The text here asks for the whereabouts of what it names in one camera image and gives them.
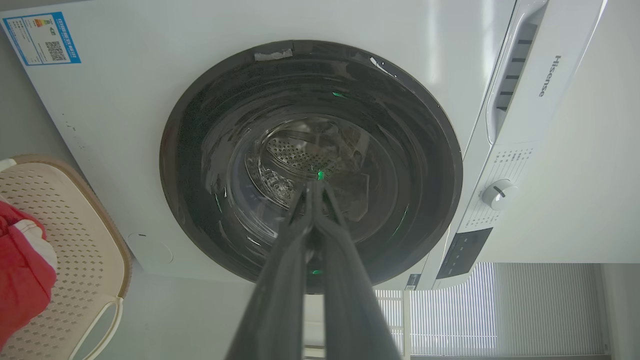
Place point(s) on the round dark washing machine door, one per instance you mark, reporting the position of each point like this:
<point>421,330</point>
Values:
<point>240,150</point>

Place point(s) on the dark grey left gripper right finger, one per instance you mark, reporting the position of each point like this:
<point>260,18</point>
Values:
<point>350,300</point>

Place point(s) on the white Hisense washing machine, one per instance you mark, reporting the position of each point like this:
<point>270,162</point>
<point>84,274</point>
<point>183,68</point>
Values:
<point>115,130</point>

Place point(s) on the beige perforated laundry basket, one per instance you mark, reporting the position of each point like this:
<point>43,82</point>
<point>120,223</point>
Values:
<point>75,240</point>

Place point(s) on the white vertical window blind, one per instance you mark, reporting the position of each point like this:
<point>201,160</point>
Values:
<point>480,310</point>

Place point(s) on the blue energy label sticker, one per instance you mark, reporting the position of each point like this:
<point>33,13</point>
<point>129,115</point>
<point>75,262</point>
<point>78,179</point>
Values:
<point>42,38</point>

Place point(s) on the white washing machine control knob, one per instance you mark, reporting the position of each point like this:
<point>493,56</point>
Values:
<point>499,193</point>

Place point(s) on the red and white garment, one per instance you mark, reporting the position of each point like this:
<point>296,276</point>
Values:
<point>22,270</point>

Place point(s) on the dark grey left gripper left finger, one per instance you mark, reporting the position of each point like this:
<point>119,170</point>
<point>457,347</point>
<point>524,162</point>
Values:
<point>280,295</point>

